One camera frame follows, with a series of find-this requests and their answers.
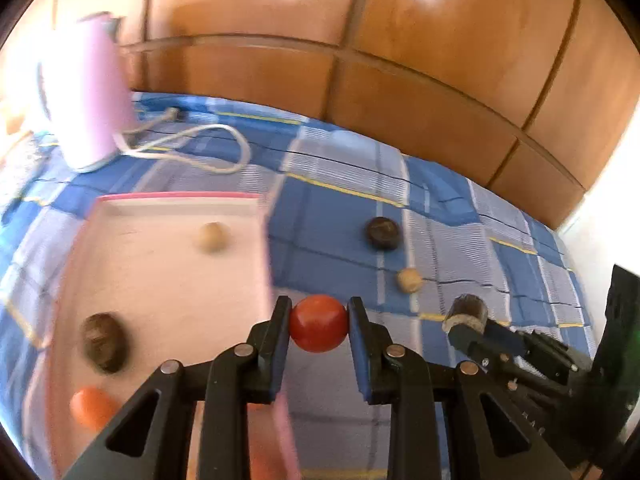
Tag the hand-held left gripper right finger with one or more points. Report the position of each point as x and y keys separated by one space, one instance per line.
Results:
x=358 y=345

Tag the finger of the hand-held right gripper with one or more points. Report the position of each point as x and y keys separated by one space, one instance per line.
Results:
x=510 y=337
x=475 y=347

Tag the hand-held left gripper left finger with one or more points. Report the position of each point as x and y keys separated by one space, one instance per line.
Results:
x=280 y=345

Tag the grey brown cut fruit piece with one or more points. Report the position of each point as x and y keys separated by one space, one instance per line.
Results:
x=467 y=311

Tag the red tomato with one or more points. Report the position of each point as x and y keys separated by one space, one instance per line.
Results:
x=319 y=323

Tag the small tan round fruit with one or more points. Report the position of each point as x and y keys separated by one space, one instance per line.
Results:
x=410 y=280
x=212 y=236

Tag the pink tray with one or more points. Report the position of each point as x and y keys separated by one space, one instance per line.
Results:
x=165 y=280

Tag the oblong dark brown fruit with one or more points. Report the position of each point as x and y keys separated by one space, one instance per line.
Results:
x=103 y=342

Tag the small orange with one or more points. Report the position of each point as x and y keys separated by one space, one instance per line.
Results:
x=92 y=407

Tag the round dark brown fruit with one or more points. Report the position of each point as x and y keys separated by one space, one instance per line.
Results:
x=382 y=232

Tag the blue plaid blanket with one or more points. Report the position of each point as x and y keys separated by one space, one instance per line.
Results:
x=325 y=220

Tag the wooden wardrobe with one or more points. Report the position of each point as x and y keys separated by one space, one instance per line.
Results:
x=400 y=60

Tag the pink electric kettle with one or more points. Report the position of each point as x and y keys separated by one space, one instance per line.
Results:
x=87 y=95

